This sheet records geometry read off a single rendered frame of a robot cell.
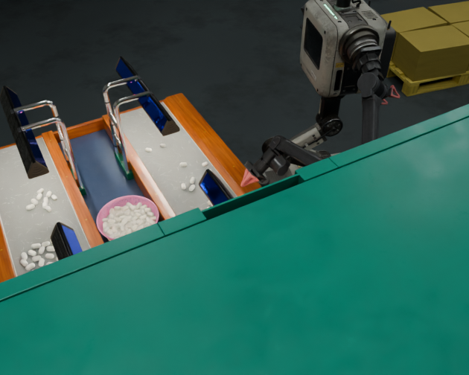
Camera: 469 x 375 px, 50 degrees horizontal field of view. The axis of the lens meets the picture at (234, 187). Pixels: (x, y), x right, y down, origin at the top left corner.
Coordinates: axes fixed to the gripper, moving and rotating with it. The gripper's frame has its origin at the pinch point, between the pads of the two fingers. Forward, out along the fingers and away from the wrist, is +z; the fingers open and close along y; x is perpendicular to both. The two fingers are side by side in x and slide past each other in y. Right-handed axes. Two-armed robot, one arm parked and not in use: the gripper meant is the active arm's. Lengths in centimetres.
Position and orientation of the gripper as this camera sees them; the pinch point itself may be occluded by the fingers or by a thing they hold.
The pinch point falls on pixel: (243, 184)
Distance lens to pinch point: 218.6
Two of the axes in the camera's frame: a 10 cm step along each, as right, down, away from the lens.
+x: 5.7, 3.5, 7.4
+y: 4.6, 6.2, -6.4
